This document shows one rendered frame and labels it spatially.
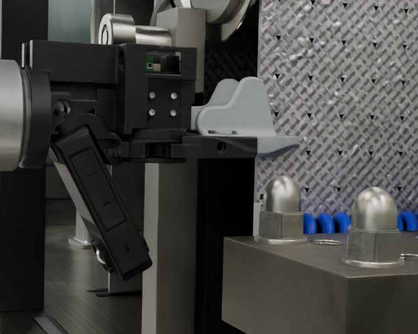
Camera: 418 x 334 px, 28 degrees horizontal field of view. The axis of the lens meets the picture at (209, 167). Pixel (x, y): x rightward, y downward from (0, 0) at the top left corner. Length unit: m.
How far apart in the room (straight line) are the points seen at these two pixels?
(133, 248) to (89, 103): 0.11
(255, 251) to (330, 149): 0.15
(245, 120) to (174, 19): 0.13
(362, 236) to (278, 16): 0.23
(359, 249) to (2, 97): 0.24
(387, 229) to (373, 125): 0.21
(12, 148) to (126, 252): 0.11
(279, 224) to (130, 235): 0.10
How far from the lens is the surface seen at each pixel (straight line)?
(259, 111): 0.62
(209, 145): 0.57
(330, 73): 0.67
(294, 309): 0.50
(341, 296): 0.46
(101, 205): 0.57
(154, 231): 0.70
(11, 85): 0.55
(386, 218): 0.49
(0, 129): 0.54
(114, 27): 0.68
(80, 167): 0.57
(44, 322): 0.89
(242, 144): 0.60
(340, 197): 0.68
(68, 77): 0.57
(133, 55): 0.57
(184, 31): 0.69
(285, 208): 0.56
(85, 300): 0.99
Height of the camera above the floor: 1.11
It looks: 3 degrees down
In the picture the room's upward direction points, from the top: 1 degrees clockwise
